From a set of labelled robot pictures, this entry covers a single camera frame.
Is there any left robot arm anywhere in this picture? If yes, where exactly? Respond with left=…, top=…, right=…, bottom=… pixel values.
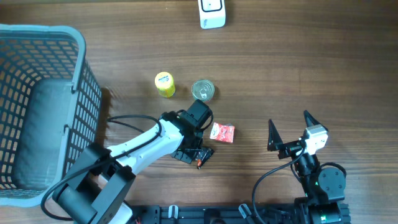
left=45, top=100, right=214, bottom=223

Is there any grey plastic mesh basket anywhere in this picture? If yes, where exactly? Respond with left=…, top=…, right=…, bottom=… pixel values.
left=1, top=24, right=102, bottom=207

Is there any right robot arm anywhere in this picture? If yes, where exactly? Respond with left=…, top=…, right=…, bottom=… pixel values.
left=267, top=110, right=347, bottom=223

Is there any black red snack packet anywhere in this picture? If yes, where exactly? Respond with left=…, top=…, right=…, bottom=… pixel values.
left=196, top=147, right=214, bottom=169

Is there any red juice carton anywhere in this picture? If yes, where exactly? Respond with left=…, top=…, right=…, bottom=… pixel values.
left=210, top=122, right=235, bottom=143

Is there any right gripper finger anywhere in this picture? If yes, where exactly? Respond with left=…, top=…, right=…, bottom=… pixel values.
left=303, top=110, right=328, bottom=131
left=267, top=119, right=284, bottom=151

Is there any yellow lid jar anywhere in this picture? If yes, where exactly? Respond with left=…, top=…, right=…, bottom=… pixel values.
left=155, top=72, right=175, bottom=98

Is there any white barcode scanner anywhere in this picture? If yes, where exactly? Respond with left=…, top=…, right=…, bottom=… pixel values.
left=198, top=0, right=226, bottom=29

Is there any silver top tin can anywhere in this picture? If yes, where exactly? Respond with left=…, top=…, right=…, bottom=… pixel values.
left=192, top=79, right=215, bottom=102

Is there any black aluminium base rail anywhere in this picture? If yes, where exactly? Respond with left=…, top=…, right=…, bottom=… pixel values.
left=124, top=203, right=351, bottom=224

